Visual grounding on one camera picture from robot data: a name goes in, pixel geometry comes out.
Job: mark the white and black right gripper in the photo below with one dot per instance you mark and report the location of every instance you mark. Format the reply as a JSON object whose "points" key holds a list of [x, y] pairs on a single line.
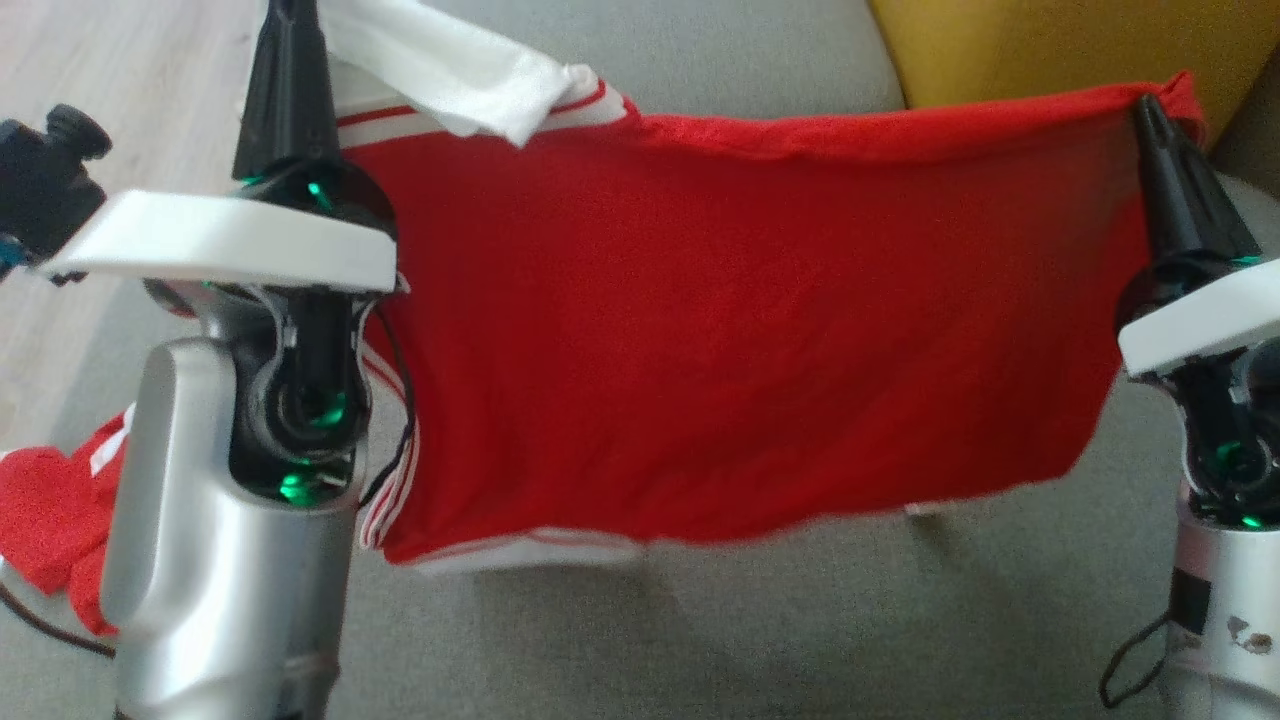
{"points": [[1200, 320]]}

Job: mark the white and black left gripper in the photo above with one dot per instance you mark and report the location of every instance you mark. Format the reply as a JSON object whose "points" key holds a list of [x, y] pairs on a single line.
{"points": [[230, 240]]}

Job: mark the red and white jersey shirt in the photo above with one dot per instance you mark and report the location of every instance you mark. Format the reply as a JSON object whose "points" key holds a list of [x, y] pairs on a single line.
{"points": [[750, 330]]}

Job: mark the red shorts with white stripe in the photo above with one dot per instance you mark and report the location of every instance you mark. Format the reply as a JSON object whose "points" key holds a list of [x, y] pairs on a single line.
{"points": [[50, 510]]}

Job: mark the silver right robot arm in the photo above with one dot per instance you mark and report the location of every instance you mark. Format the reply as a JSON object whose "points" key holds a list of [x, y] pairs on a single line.
{"points": [[1230, 560]]}

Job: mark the large yellow sofa backrest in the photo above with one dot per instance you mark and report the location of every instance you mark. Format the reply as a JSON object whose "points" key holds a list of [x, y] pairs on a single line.
{"points": [[1050, 45]]}

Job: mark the grey fabric sofa ottoman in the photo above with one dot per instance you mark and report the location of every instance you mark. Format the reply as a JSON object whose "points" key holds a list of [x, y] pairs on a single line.
{"points": [[750, 640]]}

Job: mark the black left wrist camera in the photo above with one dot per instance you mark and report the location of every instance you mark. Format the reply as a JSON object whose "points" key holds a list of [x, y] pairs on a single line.
{"points": [[45, 185]]}

